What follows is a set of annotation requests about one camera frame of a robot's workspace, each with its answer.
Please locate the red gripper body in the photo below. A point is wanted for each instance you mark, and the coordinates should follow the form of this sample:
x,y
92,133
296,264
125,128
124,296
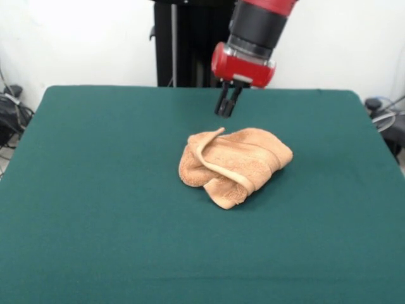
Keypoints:
x,y
243,69

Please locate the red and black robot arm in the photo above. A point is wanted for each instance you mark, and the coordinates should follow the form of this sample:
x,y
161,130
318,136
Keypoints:
x,y
259,22

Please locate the black stand base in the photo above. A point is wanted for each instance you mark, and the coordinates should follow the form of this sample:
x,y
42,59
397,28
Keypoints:
x,y
373,103
13,90

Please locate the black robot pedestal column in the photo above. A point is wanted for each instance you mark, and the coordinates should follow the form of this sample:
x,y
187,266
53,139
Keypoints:
x,y
186,44

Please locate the peach terry towel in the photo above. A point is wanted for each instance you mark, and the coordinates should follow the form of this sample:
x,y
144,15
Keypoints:
x,y
240,158

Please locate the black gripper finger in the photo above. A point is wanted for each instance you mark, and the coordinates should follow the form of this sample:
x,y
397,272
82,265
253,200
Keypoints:
x,y
234,98
223,98

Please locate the dark green table cloth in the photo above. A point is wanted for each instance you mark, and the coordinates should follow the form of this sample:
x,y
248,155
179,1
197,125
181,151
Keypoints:
x,y
95,190

